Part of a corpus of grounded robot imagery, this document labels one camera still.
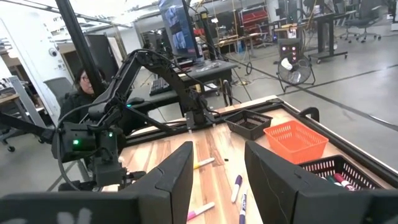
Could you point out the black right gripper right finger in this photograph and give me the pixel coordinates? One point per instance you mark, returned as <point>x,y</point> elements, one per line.
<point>270,193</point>

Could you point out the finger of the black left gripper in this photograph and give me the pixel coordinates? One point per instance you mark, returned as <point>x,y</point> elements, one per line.
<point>133,176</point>

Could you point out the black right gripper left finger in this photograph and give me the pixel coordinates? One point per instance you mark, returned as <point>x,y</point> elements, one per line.
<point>178,193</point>

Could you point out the dark green whiteboard marker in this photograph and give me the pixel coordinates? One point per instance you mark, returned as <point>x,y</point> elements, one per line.
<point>331,180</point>

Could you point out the red cap whiteboard marker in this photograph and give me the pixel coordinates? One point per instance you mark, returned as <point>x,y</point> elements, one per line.
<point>342,180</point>

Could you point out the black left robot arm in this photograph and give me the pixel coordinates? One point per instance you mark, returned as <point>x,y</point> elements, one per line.
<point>168,77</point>

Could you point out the pink cap white marker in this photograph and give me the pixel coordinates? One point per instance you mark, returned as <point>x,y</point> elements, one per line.
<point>202,210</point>

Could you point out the thin dark blue marker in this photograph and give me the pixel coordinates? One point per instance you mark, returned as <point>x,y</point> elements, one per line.
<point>242,210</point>

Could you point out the purple cap white marker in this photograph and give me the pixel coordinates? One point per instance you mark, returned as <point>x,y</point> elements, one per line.
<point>236,189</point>

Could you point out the yellow cap white marker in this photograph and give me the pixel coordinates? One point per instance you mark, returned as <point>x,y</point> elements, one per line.
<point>203,163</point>

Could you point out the orange plastic basket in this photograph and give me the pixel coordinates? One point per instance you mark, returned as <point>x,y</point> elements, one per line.
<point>289,152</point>

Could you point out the black plastic basket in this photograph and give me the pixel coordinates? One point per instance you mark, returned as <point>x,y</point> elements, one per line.
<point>248,129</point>
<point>367,183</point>

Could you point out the person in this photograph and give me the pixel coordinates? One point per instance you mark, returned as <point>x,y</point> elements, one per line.
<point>74,105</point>

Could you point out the black computer mouse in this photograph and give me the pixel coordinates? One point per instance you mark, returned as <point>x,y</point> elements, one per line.
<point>136,100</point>

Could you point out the black keyboard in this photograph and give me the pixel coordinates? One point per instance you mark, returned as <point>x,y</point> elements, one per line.
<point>160,86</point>

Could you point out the light grey office chair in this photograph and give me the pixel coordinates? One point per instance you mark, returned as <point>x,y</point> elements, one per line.
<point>59,88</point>

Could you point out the black floor fan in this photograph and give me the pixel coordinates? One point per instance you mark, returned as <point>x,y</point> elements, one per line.
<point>298,77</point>

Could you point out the black partition panel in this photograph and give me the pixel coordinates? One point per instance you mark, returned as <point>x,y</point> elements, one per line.
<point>105,53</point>

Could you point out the computer tower pink lights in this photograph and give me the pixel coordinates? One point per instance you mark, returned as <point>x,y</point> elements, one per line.
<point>289,49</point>

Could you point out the computer monitor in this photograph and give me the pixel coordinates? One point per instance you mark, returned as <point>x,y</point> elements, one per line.
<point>178,31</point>

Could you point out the black rolling table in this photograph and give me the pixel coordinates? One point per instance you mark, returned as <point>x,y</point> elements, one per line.
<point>323,34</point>

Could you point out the red storage rack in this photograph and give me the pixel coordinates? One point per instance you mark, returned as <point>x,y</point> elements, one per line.
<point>255,15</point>

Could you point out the black office chair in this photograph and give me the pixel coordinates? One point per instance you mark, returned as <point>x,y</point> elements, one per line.
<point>363,21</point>

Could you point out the white dome camera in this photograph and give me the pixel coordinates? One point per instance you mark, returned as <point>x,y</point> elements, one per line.
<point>53,51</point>

